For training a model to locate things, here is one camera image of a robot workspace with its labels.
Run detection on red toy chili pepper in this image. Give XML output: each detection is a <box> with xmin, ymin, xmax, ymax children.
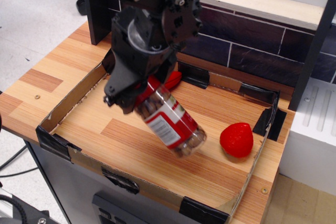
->
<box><xmin>165</xmin><ymin>71</ymin><xmax>182</xmax><ymax>90</ymax></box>

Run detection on dark brick tile backsplash panel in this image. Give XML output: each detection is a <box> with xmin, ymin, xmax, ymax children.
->
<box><xmin>182</xmin><ymin>0</ymin><xmax>324</xmax><ymax>87</ymax></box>

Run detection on white ribbed sink unit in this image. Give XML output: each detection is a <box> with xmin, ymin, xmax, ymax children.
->
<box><xmin>280</xmin><ymin>78</ymin><xmax>335</xmax><ymax>195</ymax></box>

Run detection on black floor cable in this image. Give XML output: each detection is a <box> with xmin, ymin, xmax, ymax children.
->
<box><xmin>0</xmin><ymin>145</ymin><xmax>39</xmax><ymax>178</ymax></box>

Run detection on clear spice bottle red lid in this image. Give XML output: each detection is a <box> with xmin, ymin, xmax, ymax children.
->
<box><xmin>134</xmin><ymin>76</ymin><xmax>206</xmax><ymax>158</ymax></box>

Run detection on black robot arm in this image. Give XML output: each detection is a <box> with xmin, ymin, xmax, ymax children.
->
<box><xmin>85</xmin><ymin>0</ymin><xmax>203</xmax><ymax>114</ymax></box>

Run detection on black control box with switches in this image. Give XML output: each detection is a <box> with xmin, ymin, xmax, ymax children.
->
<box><xmin>92</xmin><ymin>195</ymin><xmax>138</xmax><ymax>223</ymax></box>

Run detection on cardboard fence with black tape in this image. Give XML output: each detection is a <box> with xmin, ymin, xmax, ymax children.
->
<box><xmin>36</xmin><ymin>54</ymin><xmax>293</xmax><ymax>223</ymax></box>

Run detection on red toy strawberry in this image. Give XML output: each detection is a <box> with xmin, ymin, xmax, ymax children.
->
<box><xmin>219</xmin><ymin>122</ymin><xmax>254</xmax><ymax>158</ymax></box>

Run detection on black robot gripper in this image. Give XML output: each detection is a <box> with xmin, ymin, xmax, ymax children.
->
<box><xmin>104</xmin><ymin>7</ymin><xmax>177</xmax><ymax>114</ymax></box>

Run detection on black vertical post left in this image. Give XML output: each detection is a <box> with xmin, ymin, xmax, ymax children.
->
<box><xmin>84</xmin><ymin>0</ymin><xmax>121</xmax><ymax>45</ymax></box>

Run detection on black vertical post right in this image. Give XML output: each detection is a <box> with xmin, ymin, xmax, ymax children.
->
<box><xmin>288</xmin><ymin>0</ymin><xmax>335</xmax><ymax>112</ymax></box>

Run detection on black office chair caster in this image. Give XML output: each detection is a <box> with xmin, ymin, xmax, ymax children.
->
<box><xmin>76</xmin><ymin>0</ymin><xmax>87</xmax><ymax>16</ymax></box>

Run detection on black vertical post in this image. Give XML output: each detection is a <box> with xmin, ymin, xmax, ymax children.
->
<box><xmin>84</xmin><ymin>0</ymin><xmax>121</xmax><ymax>45</ymax></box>
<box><xmin>288</xmin><ymin>0</ymin><xmax>335</xmax><ymax>112</ymax></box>

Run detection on aluminium frame bracket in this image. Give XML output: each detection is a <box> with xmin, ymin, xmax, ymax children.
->
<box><xmin>1</xmin><ymin>188</ymin><xmax>54</xmax><ymax>223</ymax></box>

